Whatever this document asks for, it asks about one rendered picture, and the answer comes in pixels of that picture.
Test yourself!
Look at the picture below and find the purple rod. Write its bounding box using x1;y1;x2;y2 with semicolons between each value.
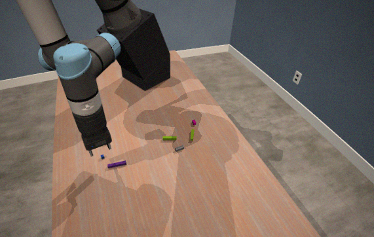
107;161;126;168

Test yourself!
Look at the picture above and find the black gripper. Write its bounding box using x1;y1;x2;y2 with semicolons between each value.
67;91;112;156

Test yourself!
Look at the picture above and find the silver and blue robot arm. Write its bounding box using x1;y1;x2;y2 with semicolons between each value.
16;0;142;102

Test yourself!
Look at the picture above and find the grey rod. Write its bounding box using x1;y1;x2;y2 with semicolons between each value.
175;145;184;152

